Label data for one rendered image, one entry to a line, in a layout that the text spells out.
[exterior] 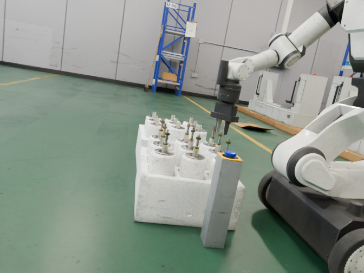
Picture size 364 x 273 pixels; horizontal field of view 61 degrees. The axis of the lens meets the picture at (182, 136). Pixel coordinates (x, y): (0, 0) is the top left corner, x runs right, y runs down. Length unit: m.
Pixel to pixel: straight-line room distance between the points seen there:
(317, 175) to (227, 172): 0.30
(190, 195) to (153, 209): 0.14
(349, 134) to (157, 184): 0.68
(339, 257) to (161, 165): 0.62
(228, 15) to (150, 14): 1.81
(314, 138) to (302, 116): 3.37
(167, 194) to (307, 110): 3.57
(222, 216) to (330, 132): 0.46
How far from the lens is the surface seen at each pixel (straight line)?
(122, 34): 7.42
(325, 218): 1.13
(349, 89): 3.91
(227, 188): 1.02
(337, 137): 1.18
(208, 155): 1.28
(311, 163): 1.09
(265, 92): 5.69
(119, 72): 7.41
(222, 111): 1.26
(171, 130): 1.67
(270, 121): 4.81
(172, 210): 1.16
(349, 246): 1.04
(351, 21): 1.27
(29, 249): 1.01
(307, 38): 1.42
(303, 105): 4.48
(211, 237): 1.08
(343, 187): 1.25
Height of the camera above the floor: 0.56
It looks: 12 degrees down
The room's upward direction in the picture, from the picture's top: 10 degrees clockwise
